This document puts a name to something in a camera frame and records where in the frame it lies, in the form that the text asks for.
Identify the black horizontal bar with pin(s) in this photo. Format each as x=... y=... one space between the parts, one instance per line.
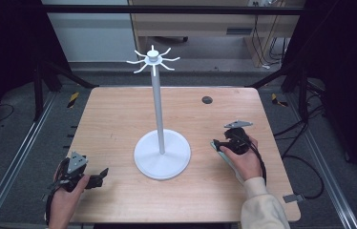
x=173 y=9

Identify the dark curtain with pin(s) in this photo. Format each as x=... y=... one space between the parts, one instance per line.
x=348 y=63
x=8 y=47

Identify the white hook stand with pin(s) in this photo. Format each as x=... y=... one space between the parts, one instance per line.
x=162 y=156

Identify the grey clip on table edge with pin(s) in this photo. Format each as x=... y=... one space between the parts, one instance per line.
x=293 y=198

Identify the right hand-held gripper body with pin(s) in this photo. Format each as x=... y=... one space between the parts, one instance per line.
x=237 y=142

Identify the metal floor rail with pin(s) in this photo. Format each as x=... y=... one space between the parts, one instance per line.
x=14 y=165
x=326 y=175

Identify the black metal stand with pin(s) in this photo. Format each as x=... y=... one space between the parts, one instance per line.
x=302 y=92
x=39 y=92

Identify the person's left hand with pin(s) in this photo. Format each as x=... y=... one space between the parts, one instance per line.
x=63 y=203

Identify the dark round table grommet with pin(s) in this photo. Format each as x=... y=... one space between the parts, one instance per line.
x=207 y=99

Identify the pale green packet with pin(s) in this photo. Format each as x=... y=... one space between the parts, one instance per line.
x=222 y=156

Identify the person's right hand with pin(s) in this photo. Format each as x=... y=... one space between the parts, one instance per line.
x=246 y=165

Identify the light wooden desk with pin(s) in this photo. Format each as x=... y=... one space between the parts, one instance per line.
x=192 y=24

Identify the white cabinet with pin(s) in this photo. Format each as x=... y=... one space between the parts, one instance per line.
x=87 y=35

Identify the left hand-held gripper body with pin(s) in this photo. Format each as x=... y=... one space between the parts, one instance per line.
x=71 y=176

